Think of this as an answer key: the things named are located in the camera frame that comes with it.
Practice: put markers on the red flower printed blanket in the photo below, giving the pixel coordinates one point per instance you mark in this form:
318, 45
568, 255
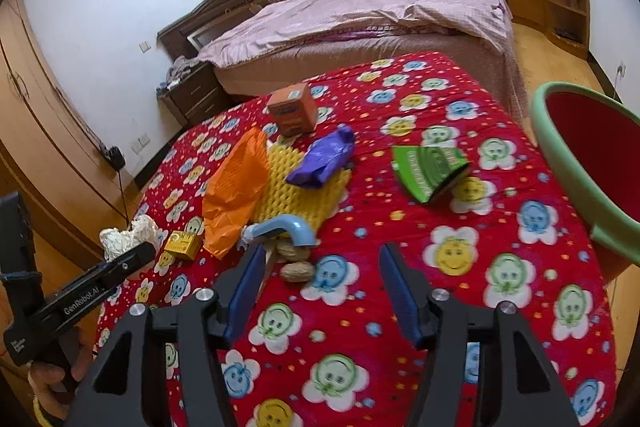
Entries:
380, 222

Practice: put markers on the black charger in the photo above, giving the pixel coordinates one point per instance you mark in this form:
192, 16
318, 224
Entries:
115, 158

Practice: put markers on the brown bed sheet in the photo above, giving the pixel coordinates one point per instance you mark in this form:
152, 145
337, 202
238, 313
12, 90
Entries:
310, 62

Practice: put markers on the person's left hand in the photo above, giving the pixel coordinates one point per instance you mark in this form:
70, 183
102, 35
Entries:
46, 389

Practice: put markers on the red green chair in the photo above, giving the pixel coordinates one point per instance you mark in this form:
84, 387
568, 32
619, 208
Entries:
590, 147

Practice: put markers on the yellow foam sheet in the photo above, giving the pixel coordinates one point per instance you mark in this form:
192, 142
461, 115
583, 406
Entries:
290, 192

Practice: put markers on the purple plastic bag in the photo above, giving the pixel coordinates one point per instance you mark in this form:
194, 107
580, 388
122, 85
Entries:
320, 159

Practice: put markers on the white wall switch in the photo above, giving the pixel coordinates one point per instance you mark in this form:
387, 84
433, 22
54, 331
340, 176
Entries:
145, 46

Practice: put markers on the wooden corner shelf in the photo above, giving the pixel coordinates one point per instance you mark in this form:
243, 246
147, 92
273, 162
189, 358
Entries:
565, 7

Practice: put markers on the peanut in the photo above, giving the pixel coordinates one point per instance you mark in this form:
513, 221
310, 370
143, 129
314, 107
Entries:
297, 272
293, 252

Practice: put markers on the dark wooden nightstand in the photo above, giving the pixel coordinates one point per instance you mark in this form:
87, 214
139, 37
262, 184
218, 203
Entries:
200, 96

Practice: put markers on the wooden wardrobe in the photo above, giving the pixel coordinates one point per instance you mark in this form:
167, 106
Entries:
45, 132

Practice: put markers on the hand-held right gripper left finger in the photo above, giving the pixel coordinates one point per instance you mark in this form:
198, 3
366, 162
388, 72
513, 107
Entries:
244, 294

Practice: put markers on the white wall socket plate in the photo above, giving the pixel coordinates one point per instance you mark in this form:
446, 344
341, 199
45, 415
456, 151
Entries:
141, 143

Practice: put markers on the small yellow box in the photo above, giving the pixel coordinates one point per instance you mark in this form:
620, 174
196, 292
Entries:
182, 246

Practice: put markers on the orange plastic bag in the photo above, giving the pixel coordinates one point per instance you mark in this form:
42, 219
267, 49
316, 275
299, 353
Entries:
235, 192

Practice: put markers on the orange cardboard box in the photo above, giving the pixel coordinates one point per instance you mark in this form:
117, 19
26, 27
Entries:
292, 112

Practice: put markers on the pink duvet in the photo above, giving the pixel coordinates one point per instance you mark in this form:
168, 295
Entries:
375, 9

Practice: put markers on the pale clothes pile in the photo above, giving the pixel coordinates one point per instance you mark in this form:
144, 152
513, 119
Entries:
182, 68

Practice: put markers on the wooden bed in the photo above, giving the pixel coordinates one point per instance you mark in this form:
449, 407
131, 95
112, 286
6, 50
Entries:
225, 2

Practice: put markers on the white paper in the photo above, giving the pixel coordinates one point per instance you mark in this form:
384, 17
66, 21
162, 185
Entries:
120, 242

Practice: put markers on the green snack packet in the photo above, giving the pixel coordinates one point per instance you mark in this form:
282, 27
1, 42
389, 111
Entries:
425, 172

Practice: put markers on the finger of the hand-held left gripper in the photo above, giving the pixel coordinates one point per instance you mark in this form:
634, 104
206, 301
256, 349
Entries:
131, 261

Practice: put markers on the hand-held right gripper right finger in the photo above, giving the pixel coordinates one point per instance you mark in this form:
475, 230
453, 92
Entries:
400, 294

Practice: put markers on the small wall socket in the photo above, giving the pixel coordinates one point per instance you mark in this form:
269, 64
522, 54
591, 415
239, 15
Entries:
621, 70

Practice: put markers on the blue plastic hook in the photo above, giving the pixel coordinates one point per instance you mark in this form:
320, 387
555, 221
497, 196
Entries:
300, 231

